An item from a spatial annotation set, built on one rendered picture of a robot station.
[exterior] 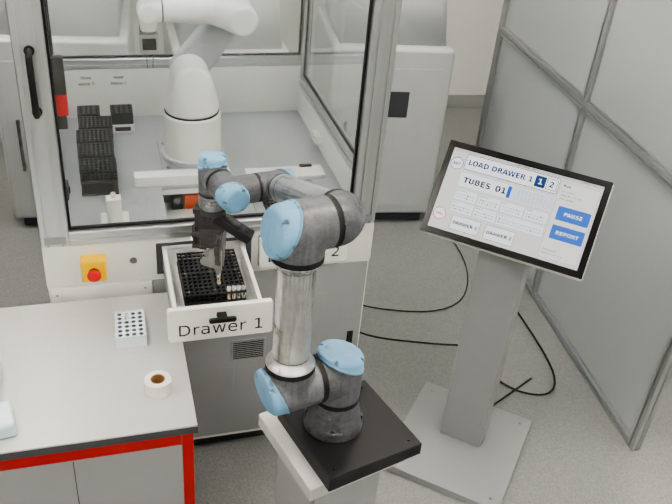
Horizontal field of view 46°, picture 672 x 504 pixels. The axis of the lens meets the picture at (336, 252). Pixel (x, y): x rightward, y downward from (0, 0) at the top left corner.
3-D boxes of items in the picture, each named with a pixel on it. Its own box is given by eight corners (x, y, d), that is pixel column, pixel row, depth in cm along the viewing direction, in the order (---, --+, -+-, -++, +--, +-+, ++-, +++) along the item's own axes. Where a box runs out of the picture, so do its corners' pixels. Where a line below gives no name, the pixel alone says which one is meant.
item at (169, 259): (265, 324, 224) (265, 307, 221) (173, 334, 217) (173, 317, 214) (241, 248, 256) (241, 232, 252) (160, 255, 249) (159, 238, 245)
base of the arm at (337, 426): (374, 426, 199) (379, 396, 194) (330, 451, 190) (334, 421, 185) (335, 393, 208) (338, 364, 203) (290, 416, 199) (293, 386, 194)
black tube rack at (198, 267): (246, 308, 229) (246, 290, 225) (185, 314, 224) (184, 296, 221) (233, 265, 247) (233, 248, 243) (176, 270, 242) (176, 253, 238)
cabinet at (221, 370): (351, 429, 306) (373, 259, 262) (74, 471, 279) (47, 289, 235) (295, 287, 382) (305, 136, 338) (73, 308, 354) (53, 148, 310)
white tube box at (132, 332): (146, 345, 223) (146, 335, 221) (116, 348, 221) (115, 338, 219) (144, 318, 233) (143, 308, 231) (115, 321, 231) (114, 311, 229)
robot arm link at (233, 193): (265, 183, 194) (246, 164, 202) (222, 190, 189) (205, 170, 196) (263, 211, 198) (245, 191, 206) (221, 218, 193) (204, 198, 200)
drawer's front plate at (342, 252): (346, 260, 258) (349, 231, 252) (259, 267, 250) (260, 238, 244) (344, 257, 259) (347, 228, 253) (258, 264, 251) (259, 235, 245)
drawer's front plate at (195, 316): (272, 331, 224) (273, 301, 218) (168, 343, 216) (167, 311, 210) (270, 328, 225) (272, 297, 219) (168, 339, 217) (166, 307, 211)
